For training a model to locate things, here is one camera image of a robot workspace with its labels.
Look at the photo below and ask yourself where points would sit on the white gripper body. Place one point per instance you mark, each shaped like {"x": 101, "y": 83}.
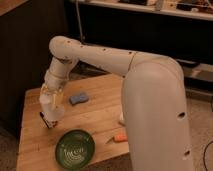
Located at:
{"x": 53, "y": 85}

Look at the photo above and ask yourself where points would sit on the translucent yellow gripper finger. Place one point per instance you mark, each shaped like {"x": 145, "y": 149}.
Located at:
{"x": 56, "y": 100}

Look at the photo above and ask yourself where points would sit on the white ceramic cup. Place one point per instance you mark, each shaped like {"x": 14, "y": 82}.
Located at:
{"x": 49, "y": 113}

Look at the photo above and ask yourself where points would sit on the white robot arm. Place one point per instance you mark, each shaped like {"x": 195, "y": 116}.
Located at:
{"x": 153, "y": 100}

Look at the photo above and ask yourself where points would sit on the blue eraser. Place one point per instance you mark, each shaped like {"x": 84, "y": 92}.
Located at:
{"x": 78, "y": 98}

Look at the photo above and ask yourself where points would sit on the dark spice jar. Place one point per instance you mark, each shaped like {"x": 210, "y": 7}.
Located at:
{"x": 49, "y": 124}

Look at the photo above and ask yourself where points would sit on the green round plate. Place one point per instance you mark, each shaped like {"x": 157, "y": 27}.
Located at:
{"x": 74, "y": 150}

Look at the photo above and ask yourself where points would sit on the dark cabinet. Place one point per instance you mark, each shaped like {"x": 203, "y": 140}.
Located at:
{"x": 25, "y": 33}

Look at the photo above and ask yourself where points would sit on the white plastic bottle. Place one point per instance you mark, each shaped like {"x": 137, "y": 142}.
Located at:
{"x": 121, "y": 120}

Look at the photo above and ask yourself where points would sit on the orange toy carrot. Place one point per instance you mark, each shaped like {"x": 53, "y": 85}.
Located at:
{"x": 118, "y": 138}

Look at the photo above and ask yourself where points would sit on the metal shelf rack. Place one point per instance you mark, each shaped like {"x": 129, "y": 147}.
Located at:
{"x": 179, "y": 37}

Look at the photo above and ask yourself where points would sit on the black handle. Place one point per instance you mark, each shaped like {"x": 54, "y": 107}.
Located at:
{"x": 189, "y": 64}

